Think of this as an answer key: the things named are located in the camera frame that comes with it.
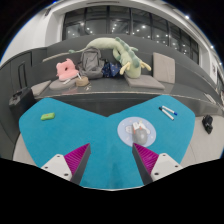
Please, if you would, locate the tan woven basket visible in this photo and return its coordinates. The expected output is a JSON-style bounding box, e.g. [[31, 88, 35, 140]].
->
[[75, 75, 90, 87]]

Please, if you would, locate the pink plush cushion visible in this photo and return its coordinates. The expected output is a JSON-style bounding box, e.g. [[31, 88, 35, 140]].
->
[[55, 58, 80, 81]]

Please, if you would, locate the green dragon plush toy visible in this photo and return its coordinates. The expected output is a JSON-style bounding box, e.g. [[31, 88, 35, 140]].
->
[[68, 36, 152, 80]]

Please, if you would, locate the dark grey built-in bench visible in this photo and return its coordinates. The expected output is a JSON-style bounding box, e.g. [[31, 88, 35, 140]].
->
[[0, 33, 224, 118]]

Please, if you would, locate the white marker black cap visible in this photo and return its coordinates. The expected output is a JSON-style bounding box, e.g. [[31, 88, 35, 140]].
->
[[158, 107, 175, 121]]

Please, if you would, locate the square grey seat cushion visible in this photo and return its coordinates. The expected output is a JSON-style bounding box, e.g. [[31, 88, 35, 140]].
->
[[30, 79, 53, 98]]

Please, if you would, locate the grey backpack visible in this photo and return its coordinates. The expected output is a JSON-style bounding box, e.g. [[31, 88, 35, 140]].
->
[[78, 46, 105, 80]]

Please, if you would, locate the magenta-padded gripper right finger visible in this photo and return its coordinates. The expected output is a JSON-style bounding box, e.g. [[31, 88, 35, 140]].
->
[[132, 143, 184, 185]]

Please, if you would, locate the teal felt table mat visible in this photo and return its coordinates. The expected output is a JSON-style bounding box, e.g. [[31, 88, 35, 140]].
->
[[18, 94, 197, 190]]

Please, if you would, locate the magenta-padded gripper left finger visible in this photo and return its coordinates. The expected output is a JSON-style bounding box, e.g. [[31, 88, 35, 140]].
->
[[40, 143, 92, 186]]

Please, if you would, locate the dark glass window wall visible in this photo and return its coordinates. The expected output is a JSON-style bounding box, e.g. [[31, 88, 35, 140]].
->
[[62, 5, 200, 64]]

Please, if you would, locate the black suitcase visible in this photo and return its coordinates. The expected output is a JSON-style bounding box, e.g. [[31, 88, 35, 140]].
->
[[8, 87, 36, 118]]

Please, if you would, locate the green eraser block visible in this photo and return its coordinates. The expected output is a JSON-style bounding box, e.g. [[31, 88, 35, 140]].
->
[[40, 112, 56, 122]]

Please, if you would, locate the dark blue patterned bag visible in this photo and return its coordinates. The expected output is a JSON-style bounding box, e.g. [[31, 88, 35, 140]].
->
[[101, 61, 122, 78]]

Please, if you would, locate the small black desk object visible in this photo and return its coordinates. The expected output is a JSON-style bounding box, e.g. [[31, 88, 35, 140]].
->
[[201, 114, 214, 135]]

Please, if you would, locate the beige upright cushion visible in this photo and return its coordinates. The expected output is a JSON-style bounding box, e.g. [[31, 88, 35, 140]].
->
[[152, 51, 176, 84]]

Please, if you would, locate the white marker blue cap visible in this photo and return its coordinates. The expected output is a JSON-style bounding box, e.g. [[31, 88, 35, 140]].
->
[[162, 105, 178, 117]]

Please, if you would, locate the grey white computer mouse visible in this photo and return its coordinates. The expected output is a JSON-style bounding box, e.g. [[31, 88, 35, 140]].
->
[[131, 121, 149, 146]]

